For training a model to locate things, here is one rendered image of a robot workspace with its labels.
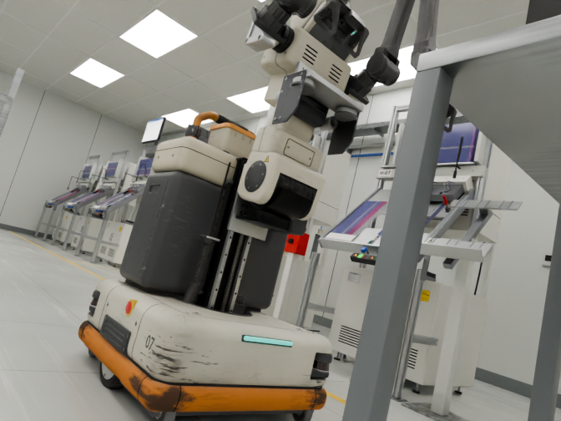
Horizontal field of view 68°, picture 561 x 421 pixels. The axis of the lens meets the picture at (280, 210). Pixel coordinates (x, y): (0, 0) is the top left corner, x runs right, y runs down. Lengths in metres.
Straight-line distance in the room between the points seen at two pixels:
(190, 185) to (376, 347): 0.98
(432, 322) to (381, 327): 1.96
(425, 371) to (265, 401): 1.39
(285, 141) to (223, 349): 0.63
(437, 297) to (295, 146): 1.47
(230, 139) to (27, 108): 8.83
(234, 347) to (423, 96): 0.81
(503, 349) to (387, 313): 3.57
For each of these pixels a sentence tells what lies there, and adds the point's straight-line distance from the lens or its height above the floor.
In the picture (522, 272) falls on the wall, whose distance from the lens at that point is 4.14.
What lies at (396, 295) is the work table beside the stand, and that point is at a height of 0.45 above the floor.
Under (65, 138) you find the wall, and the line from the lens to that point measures 10.30.
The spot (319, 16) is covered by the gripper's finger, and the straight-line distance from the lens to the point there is 1.06.
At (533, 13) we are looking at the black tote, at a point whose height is 0.86.
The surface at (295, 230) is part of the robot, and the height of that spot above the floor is 0.60.
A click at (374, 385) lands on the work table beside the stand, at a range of 0.57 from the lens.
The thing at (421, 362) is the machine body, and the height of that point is 0.17.
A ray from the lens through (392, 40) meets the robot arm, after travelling 1.60.
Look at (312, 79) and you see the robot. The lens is 1.29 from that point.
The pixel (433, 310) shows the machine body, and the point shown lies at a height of 0.46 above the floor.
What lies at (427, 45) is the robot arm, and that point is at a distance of 1.49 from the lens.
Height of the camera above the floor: 0.43
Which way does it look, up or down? 9 degrees up
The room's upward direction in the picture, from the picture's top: 14 degrees clockwise
